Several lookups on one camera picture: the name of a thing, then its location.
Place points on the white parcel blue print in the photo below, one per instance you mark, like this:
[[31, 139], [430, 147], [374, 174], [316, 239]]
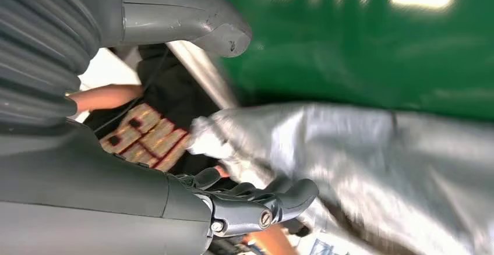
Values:
[[320, 245]]

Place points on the person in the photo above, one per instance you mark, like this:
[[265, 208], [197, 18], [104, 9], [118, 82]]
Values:
[[173, 91]]

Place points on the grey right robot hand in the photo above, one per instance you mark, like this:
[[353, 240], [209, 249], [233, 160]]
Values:
[[77, 191]]

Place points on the silver conveyor side rail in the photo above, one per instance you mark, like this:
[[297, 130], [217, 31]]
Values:
[[204, 76]]

